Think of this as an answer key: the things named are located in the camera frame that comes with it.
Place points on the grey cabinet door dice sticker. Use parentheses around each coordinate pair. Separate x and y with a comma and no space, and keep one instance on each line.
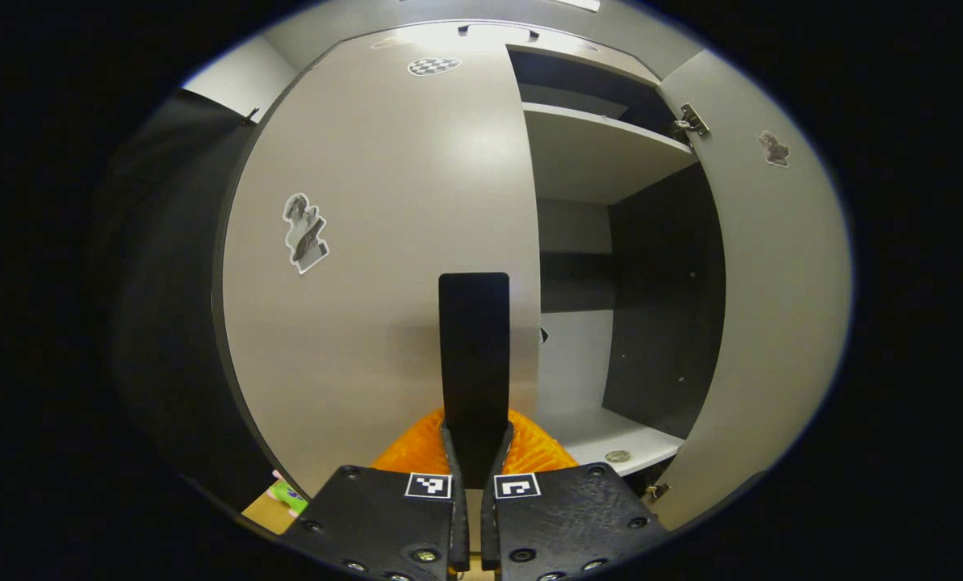
(780,323)

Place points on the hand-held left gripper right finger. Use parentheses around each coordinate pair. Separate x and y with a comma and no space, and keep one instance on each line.
(489,524)

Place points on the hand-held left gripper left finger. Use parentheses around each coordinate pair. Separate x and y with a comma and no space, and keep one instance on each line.
(459,524)

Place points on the large ceiling light panel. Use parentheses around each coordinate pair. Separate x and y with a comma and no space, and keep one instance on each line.
(582,4)

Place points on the grey cabinet door checkered sticker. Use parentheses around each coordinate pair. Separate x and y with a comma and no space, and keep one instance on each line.
(368,242)

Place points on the grey double-door shoe cabinet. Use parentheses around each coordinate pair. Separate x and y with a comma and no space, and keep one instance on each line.
(602,153)

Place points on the pink and green toy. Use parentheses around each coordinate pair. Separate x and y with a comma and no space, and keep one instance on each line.
(289,496)

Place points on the black backdrop cloth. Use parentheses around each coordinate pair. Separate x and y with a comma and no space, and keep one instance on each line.
(166,282)

